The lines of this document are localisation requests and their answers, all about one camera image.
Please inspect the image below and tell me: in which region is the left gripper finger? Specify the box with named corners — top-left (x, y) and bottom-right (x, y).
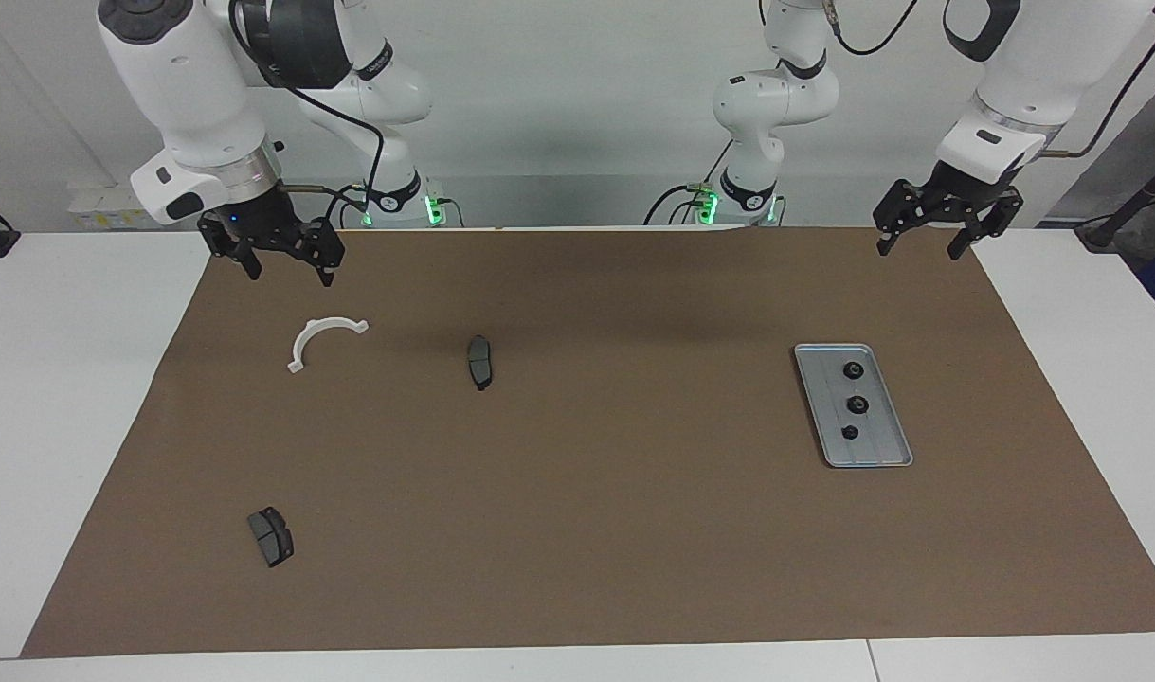
top-left (873, 182), bottom-right (919, 255)
top-left (948, 218), bottom-right (1014, 260)

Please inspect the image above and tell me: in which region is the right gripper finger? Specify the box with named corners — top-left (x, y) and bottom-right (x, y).
top-left (310, 223), bottom-right (344, 287)
top-left (219, 237), bottom-right (262, 280)

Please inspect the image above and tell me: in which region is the silver metal tray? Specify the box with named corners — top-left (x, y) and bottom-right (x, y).
top-left (793, 343), bottom-right (913, 469)

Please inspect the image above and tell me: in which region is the black stand pole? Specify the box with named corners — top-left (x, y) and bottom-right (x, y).
top-left (1074, 156), bottom-right (1155, 249)

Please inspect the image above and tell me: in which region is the dark grey brake pad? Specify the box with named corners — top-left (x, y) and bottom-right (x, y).
top-left (467, 334), bottom-right (496, 392)
top-left (247, 506), bottom-right (296, 569)

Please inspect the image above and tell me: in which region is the brown table mat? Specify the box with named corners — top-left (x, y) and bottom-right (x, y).
top-left (20, 225), bottom-right (1155, 659)

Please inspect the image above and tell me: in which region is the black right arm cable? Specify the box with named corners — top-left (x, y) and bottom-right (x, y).
top-left (228, 0), bottom-right (387, 224)

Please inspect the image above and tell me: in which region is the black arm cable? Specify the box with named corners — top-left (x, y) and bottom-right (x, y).
top-left (228, 0), bottom-right (387, 224)
top-left (823, 0), bottom-right (1155, 160)

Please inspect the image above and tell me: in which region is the white curved plastic bracket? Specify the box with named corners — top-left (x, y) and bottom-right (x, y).
top-left (287, 317), bottom-right (370, 374)

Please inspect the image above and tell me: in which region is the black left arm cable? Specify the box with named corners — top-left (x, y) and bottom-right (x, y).
top-left (823, 0), bottom-right (1155, 160)

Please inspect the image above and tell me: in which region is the white wall socket box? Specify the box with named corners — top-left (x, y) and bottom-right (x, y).
top-left (68, 187), bottom-right (152, 231)

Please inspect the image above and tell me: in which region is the black base cable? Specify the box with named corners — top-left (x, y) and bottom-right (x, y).
top-left (643, 140), bottom-right (734, 226)

